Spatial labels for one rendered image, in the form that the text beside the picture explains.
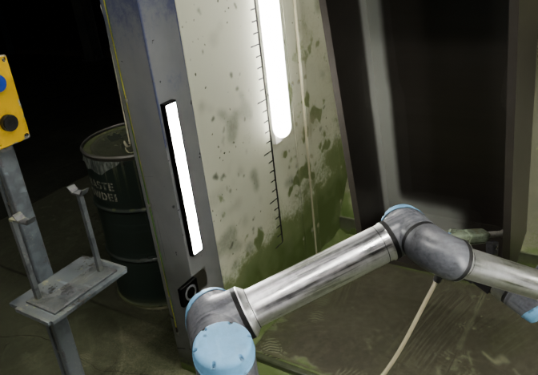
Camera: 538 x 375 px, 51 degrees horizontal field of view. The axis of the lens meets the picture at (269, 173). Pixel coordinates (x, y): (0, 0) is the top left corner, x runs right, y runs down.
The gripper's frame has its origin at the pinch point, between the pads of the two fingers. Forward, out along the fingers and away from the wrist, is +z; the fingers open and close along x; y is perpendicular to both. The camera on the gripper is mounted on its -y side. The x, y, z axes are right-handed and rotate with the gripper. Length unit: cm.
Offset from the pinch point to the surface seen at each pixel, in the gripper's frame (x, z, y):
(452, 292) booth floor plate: 72, 17, 49
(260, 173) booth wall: -12, 90, 24
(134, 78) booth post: -86, 94, -11
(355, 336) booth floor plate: 20, 26, 73
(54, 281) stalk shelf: -109, 69, 55
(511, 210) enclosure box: 2.7, -10.4, -20.6
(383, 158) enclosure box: 20, 55, -4
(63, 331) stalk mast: -102, 66, 77
